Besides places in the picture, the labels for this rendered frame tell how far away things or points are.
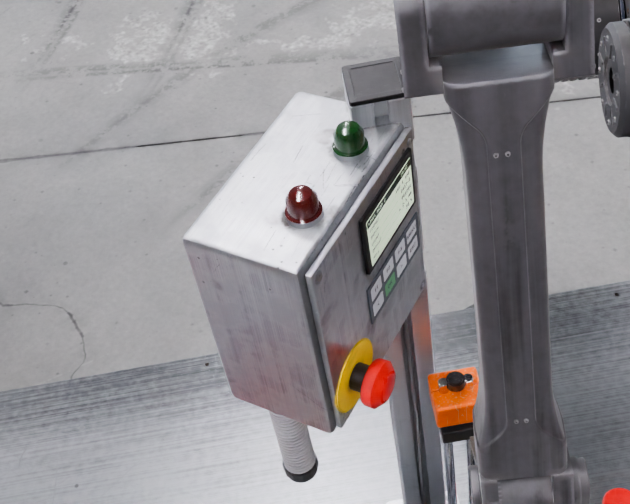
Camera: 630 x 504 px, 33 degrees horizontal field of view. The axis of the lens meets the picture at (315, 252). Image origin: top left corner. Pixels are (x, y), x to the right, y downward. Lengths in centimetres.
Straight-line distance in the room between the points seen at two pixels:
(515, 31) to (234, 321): 31
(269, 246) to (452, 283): 193
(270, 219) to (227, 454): 71
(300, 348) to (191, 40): 282
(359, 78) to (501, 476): 30
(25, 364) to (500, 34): 222
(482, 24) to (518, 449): 32
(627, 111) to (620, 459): 42
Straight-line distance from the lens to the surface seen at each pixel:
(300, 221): 72
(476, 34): 61
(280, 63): 336
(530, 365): 73
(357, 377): 81
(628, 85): 131
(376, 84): 79
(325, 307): 73
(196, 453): 141
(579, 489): 83
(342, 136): 75
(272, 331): 76
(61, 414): 151
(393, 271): 83
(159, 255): 284
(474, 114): 62
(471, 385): 97
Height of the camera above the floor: 199
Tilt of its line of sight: 46 degrees down
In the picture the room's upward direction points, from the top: 11 degrees counter-clockwise
